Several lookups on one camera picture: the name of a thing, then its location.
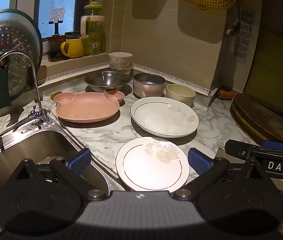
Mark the window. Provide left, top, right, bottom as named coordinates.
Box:
left=0, top=0, right=92, bottom=39

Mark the white vent grille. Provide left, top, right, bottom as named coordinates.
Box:
left=234, top=9, right=255, bottom=64

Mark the curved steel faucet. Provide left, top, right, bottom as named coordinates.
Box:
left=0, top=51, right=47, bottom=128

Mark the round wooden chopping board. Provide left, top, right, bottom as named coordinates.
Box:
left=230, top=93, right=283, bottom=146

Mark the dark glass jar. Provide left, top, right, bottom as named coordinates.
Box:
left=48, top=35, right=66, bottom=62

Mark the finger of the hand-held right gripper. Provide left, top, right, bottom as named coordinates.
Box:
left=225, top=139, right=283, bottom=161
left=261, top=141, right=283, bottom=153

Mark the dark green pan handle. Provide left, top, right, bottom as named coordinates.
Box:
left=0, top=61, right=12, bottom=110

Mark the jar with dark lid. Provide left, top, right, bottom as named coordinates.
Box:
left=65, top=31, right=81, bottom=40

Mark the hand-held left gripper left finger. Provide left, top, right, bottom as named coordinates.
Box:
left=0, top=148, right=108, bottom=201

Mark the cream bowl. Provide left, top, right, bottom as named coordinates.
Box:
left=166, top=84, right=196, bottom=107

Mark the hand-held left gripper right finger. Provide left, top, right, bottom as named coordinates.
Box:
left=173, top=147, right=274, bottom=201

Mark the white floral ceramic bowl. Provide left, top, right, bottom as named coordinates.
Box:
left=108, top=52, right=134, bottom=68

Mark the perforated steel steamer tray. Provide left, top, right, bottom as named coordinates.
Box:
left=0, top=20, right=36, bottom=100

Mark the deep white floral plate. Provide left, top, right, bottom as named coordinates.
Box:
left=130, top=96, right=200, bottom=138

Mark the stainless steel bowl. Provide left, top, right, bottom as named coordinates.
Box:
left=84, top=71, right=131, bottom=93

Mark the phone stand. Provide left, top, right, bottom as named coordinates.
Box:
left=49, top=8, right=65, bottom=36

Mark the patterned white edge strip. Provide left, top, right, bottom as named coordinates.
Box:
left=38, top=61, right=212, bottom=97

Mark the pink bowl with handle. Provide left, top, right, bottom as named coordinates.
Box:
left=133, top=73, right=166, bottom=98

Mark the pink bear-shaped plate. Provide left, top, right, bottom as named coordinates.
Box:
left=51, top=92, right=125, bottom=123

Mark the orange scrubber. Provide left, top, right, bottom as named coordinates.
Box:
left=219, top=89, right=233, bottom=100

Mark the stainless steel sink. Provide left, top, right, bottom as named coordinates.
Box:
left=0, top=119, right=122, bottom=240

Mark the hanging steel ladle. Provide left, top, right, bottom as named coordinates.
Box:
left=225, top=0, right=242, bottom=37

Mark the clear plastic container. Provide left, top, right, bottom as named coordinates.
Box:
left=109, top=64, right=134, bottom=75

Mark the yellow mug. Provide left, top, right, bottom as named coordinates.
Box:
left=61, top=37, right=84, bottom=58

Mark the glass pot lid green rim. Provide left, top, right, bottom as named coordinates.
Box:
left=0, top=9, right=43, bottom=103

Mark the green pitcher with cream handle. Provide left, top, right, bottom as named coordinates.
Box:
left=81, top=2, right=106, bottom=55

